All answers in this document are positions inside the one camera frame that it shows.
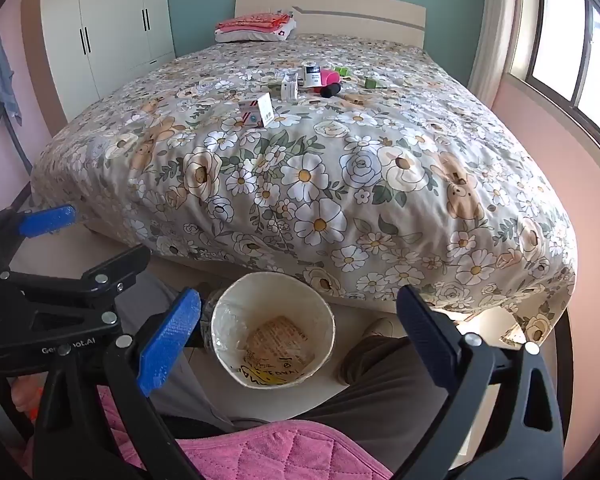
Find long white red-blue box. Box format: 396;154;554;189
237;92;276;128

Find floral bear print duvet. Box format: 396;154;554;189
30;32;578;346

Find person's left hand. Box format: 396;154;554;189
9;377;47;413

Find pink quilted cushion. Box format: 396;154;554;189
22;385;396;480

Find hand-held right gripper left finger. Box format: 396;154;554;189
32;287;202;480

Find white wardrobe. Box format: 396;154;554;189
40;0;177;123

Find folded pink clothes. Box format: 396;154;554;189
216;11;296;32

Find person's right leg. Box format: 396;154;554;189
300;345;461;466

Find white round waste bin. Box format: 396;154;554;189
210;271;337;390

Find beige wooden bed frame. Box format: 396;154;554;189
84;0;528;343

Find small white box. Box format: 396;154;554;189
280;72;301;101

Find white pillow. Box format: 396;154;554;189
214;22;298;44

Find window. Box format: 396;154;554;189
510;0;600;161

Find beige slipper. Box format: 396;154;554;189
337;317;406;386

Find cream curtain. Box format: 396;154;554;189
467;0;518;108

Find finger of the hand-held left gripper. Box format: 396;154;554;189
0;204;77;263
0;246;151;347

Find hanging blue cloth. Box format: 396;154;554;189
0;27;23;126

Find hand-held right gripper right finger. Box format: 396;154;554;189
395;285;566;480

